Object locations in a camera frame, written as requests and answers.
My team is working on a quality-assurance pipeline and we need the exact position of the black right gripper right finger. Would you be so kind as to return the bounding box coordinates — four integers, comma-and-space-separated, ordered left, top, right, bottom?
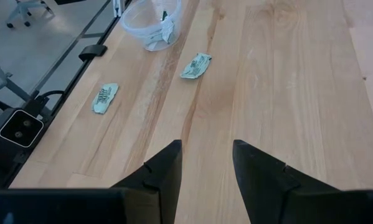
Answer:
232, 139, 373, 224

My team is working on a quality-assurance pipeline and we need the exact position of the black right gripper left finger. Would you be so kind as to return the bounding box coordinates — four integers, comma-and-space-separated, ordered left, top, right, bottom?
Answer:
0, 139, 183, 224

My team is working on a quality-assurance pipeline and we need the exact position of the banknote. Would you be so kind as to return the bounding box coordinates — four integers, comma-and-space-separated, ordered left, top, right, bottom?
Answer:
160, 19, 176, 44

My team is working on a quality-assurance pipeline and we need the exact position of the clear plastic round container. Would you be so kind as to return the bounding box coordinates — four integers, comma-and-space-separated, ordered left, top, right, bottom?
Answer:
120, 0, 183, 52

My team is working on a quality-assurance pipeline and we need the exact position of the silver aluminium extrusion bar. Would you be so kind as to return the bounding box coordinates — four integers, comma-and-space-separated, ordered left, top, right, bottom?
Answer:
112, 0, 126, 18

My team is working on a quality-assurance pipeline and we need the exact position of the grey office chair base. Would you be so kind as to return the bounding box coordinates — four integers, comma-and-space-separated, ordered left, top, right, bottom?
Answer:
6, 0, 55, 29

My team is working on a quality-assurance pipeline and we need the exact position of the black aluminium table frame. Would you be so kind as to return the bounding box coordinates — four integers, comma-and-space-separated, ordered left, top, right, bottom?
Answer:
0, 0, 134, 190

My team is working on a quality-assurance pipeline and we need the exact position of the black camera cable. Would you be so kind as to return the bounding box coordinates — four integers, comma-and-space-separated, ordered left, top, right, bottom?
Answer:
33, 89, 65, 108

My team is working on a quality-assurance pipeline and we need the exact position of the black frame bracket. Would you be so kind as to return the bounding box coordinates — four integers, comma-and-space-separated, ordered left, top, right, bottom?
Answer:
78, 44, 108, 62

